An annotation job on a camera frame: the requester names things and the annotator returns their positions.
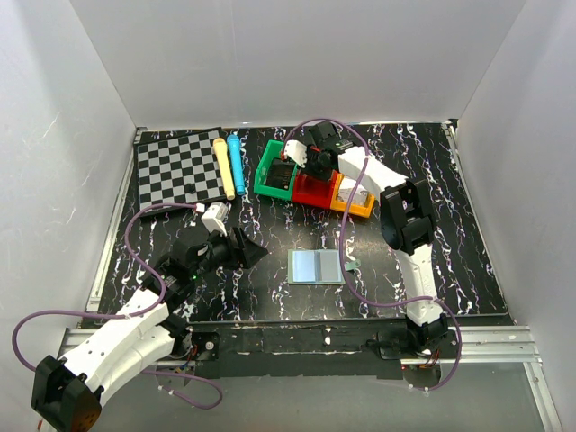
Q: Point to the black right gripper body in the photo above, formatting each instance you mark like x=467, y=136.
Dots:
x=315, y=166

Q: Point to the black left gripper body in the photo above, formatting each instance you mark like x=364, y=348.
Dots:
x=220, y=252

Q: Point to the mint green card holder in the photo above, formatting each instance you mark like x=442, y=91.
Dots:
x=314, y=267

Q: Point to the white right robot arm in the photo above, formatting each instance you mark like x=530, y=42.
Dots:
x=407, y=217

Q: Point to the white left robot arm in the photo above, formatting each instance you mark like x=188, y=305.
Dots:
x=70, y=392

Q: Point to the white cards in orange bin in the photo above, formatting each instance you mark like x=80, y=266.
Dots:
x=345, y=191

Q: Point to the black cards in green bin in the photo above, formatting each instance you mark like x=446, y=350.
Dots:
x=280, y=174

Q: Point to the red plastic bin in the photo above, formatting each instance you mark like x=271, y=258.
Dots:
x=312, y=191

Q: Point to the green plastic bin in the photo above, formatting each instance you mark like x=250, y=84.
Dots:
x=272, y=151

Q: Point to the orange plastic bin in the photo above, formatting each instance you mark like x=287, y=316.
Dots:
x=357, y=210

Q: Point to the blue marker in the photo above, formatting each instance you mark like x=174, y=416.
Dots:
x=236, y=162

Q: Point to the black grey checkerboard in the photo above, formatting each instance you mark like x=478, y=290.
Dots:
x=166, y=161

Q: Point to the cream yellow marker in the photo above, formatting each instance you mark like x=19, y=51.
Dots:
x=221, y=151

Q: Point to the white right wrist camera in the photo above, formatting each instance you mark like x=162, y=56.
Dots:
x=296, y=151

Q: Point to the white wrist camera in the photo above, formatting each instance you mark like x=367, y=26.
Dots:
x=296, y=151
x=213, y=216

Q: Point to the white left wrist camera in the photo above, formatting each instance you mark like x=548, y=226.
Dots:
x=213, y=216

